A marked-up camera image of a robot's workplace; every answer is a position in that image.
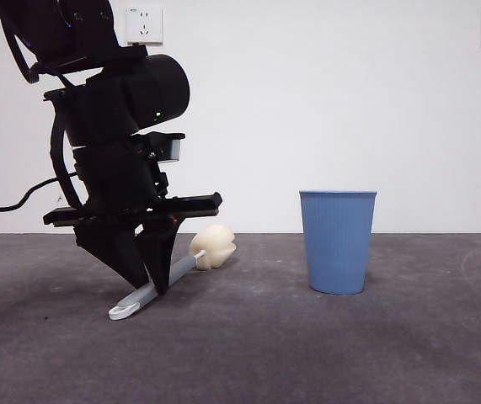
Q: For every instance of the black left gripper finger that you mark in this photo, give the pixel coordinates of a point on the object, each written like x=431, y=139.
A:
x=105, y=248
x=160, y=256

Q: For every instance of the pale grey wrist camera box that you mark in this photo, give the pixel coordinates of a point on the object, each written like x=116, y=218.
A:
x=172, y=149

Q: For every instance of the white wall socket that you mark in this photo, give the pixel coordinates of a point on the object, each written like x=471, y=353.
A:
x=144, y=25

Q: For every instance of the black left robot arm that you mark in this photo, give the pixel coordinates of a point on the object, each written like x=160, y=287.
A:
x=97, y=101

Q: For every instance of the blue ribbed plastic cup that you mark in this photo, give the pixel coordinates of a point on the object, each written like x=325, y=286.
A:
x=337, y=244

